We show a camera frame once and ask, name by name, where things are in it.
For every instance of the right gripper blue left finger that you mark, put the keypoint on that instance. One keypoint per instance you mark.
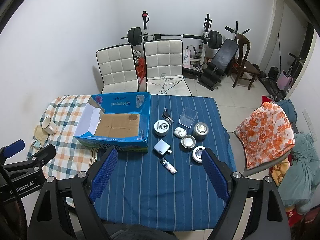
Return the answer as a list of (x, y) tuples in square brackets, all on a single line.
[(100, 172)]

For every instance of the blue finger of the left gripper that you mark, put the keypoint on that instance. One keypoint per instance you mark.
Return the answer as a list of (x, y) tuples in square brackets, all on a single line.
[(13, 148), (44, 155)]

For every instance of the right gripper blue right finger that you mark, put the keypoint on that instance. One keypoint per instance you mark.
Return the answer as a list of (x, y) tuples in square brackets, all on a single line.
[(218, 173)]

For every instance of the white black round jar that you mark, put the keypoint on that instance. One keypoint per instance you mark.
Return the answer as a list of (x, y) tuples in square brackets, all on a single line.
[(197, 154)]

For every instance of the shallow silver tin lid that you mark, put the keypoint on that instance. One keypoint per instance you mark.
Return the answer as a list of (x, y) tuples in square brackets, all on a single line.
[(188, 142)]

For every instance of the blue cardboard box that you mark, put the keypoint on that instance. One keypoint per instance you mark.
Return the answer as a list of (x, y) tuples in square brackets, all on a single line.
[(121, 120)]

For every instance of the silver round tin can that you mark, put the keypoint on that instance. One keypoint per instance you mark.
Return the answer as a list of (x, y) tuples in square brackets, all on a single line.
[(200, 131)]

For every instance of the silver square power adapter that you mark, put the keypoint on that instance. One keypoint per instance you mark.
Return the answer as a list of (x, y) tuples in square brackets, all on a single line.
[(162, 148)]

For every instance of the white patterned pebble case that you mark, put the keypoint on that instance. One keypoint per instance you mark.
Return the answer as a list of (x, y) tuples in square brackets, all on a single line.
[(180, 132)]

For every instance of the white round tin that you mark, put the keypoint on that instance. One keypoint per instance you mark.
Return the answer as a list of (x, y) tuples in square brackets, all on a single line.
[(161, 128)]

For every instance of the clear plastic cube box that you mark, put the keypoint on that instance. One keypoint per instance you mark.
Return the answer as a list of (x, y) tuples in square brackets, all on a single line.
[(187, 117)]

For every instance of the black car key bunch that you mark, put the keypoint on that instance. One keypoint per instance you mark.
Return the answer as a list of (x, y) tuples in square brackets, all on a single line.
[(167, 116)]

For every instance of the beige coaster cloth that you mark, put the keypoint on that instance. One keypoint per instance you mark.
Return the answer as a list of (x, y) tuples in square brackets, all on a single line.
[(40, 137)]

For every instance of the plaid checkered cloth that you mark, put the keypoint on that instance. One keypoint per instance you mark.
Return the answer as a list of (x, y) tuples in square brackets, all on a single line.
[(71, 156)]

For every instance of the white ceramic mug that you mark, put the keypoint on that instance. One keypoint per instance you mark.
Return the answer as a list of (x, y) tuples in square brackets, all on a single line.
[(48, 125)]

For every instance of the blue striped tablecloth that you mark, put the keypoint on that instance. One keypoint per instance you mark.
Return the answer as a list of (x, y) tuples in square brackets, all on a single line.
[(142, 191)]

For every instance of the orange floral cloth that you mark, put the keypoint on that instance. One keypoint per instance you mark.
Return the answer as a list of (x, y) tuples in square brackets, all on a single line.
[(266, 135)]

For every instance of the teal blanket pile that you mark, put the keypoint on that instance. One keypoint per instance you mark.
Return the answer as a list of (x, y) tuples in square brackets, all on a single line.
[(302, 178)]

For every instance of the red cloth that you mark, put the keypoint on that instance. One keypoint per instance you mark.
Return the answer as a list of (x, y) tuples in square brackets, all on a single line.
[(267, 98)]

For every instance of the left white padded chair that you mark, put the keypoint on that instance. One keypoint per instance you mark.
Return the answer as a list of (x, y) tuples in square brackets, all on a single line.
[(117, 69)]

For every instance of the white padded chair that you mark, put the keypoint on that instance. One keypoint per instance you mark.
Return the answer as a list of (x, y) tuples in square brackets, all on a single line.
[(117, 69), (166, 57)]

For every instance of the brown wooden chair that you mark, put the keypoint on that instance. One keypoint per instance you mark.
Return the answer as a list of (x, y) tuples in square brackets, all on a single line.
[(243, 69)]

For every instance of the pink suitcase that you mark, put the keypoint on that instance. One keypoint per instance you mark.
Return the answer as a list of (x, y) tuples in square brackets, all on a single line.
[(284, 81)]

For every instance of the black weight bench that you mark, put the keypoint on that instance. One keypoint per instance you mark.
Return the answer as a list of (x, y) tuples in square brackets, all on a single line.
[(215, 69)]

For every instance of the right white padded chair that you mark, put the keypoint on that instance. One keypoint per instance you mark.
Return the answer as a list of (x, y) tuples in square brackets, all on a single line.
[(166, 57)]

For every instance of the wire clothes hanger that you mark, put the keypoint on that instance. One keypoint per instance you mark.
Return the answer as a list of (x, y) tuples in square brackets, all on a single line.
[(161, 85)]

